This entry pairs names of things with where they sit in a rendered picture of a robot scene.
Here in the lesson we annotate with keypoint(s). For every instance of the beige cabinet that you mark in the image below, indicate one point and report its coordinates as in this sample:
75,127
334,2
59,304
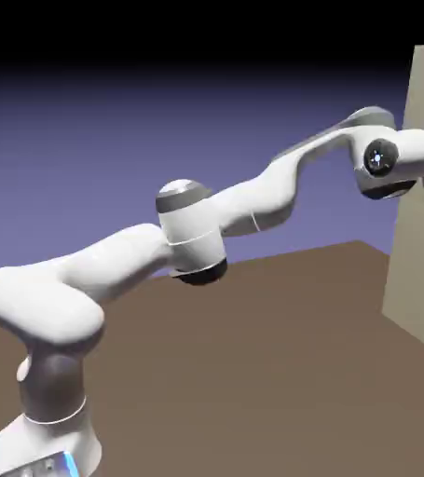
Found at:
416,261

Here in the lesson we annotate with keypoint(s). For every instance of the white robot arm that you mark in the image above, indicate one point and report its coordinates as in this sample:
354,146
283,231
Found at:
196,231

